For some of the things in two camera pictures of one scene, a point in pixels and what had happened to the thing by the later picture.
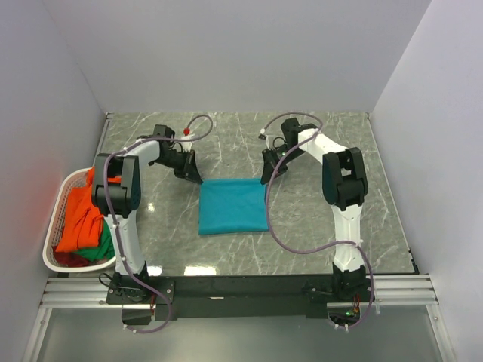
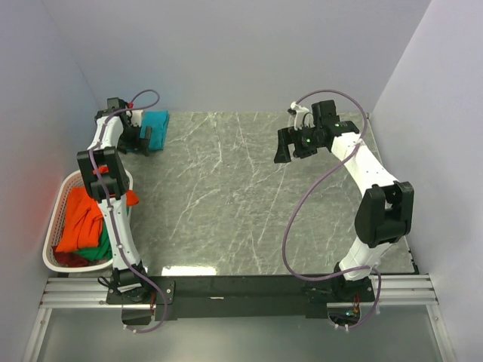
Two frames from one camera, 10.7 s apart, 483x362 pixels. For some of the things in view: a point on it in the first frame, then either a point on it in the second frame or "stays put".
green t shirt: (106, 250) stays put
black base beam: (240, 296) stays put
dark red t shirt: (70, 259) stays put
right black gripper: (270, 165) to (286, 136)
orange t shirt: (83, 222) stays put
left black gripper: (189, 170) to (139, 143)
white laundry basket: (75, 179) stays put
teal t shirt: (232, 206) to (158, 121)
